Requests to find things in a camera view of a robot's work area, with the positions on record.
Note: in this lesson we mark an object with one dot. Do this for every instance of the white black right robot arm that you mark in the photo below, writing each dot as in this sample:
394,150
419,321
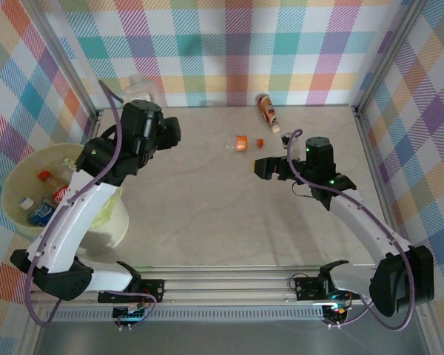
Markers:
366,225

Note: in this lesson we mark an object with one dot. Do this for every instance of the small electronics board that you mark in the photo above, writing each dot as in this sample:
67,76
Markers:
129,314
336,312

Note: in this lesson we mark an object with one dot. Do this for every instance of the clear bottle bright orange label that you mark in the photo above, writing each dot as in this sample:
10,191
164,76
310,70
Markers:
239,143

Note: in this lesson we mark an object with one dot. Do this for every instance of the cream round plastic bin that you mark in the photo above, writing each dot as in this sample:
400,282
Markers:
18,174

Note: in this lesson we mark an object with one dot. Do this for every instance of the aluminium frame post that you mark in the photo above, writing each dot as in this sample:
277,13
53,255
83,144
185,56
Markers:
63,59
388,55

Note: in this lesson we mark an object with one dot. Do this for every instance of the clear bottle blue label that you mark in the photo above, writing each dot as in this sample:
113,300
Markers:
42,213

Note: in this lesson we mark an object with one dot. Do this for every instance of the small orange bottle cap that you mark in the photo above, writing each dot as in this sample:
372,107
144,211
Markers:
260,142

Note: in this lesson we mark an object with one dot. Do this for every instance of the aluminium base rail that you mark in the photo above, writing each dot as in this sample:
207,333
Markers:
225,290

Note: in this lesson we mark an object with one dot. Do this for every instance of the yellow-green bin liner bag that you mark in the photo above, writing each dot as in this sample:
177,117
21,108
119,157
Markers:
109,207

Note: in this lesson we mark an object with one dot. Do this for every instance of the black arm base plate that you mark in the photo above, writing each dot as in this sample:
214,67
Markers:
307,288
151,290

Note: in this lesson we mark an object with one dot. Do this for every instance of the brown label bottle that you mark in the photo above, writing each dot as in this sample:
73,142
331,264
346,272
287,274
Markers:
268,112

